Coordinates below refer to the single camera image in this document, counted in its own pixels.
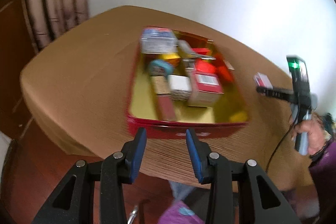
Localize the clear case pink contents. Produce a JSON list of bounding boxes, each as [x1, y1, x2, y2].
[[253, 72, 273, 89]]

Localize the red box with barcode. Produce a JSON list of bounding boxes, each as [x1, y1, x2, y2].
[[187, 71, 224, 107]]

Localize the white pink small box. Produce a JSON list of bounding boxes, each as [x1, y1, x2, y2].
[[168, 75, 192, 101]]

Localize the light blue tape measure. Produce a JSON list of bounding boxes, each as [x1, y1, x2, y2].
[[148, 59, 174, 78]]

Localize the red handled nail clipper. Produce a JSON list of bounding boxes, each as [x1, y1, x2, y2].
[[177, 40, 216, 72]]

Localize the yellow cube block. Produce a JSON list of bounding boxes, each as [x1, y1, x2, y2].
[[160, 53, 181, 67]]

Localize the clear case red blue card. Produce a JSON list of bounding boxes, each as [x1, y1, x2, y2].
[[140, 27, 177, 54]]

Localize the person's right hand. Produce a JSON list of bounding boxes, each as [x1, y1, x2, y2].
[[290, 113, 331, 156]]

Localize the person's blue jeans leg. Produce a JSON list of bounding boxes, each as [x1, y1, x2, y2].
[[169, 181, 195, 202]]

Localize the purple garment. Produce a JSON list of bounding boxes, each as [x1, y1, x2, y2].
[[158, 200, 204, 224]]

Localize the red tin box gold interior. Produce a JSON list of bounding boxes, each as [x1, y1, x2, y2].
[[126, 30, 251, 139]]

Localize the brown wooden door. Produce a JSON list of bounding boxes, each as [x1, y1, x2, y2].
[[1, 0, 35, 139]]

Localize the black cable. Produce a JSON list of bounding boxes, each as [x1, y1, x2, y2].
[[265, 105, 301, 175]]

